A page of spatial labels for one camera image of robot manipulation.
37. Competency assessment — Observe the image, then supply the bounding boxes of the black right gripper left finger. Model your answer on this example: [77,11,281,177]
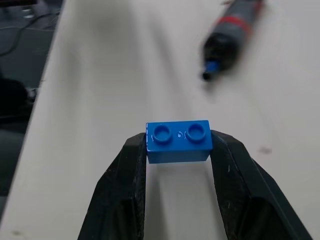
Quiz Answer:
[76,132,148,240]

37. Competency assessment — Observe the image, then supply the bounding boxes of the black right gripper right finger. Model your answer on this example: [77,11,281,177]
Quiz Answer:
[208,129,315,240]

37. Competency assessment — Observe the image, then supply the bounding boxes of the blue two-stud toy brick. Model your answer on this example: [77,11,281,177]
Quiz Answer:
[145,119,213,165]

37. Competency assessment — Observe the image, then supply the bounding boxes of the grey red electric screwdriver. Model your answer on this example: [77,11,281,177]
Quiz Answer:
[199,0,266,83]

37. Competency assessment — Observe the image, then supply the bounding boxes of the black cable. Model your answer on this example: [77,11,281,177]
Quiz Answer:
[0,9,62,57]

